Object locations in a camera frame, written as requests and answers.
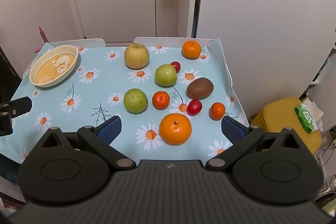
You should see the large orange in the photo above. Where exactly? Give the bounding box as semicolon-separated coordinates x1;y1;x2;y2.
182;41;202;59
159;113;192;145

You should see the yellow stool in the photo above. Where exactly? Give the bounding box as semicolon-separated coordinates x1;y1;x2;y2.
251;97;322;154

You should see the yellow pear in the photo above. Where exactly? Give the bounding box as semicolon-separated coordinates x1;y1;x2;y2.
124;43;150;69

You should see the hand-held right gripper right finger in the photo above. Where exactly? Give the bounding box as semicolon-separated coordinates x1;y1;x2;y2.
206;116;303;170

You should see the light blue daisy tablecloth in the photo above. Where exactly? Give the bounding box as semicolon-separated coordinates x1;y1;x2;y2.
0;39;250;165

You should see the dark furniture panel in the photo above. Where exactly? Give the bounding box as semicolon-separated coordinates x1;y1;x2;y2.
0;46;22;102

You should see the small tangerine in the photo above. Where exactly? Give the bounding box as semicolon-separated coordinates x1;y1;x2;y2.
209;102;226;120
152;91;171;110

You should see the green apple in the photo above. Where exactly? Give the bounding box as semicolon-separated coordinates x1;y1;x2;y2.
154;64;178;86
123;88;148;114

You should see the brown kiwi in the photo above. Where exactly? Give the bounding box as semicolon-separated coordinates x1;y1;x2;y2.
186;77;214;99

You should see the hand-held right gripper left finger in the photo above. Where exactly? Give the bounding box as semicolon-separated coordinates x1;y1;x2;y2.
39;115;136;169

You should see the cream and yellow oval plate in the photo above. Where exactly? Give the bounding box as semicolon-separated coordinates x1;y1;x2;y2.
29;45;79;88

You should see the pink broom handle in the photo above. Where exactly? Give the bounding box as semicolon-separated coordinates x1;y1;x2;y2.
38;27;49;43

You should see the green tissue packet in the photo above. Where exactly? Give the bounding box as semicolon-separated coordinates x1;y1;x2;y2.
294;104;318;133

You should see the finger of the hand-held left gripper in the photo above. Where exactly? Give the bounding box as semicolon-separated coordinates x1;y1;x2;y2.
0;97;32;137

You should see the white wardrobe door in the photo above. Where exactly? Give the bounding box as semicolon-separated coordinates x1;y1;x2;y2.
196;0;336;121

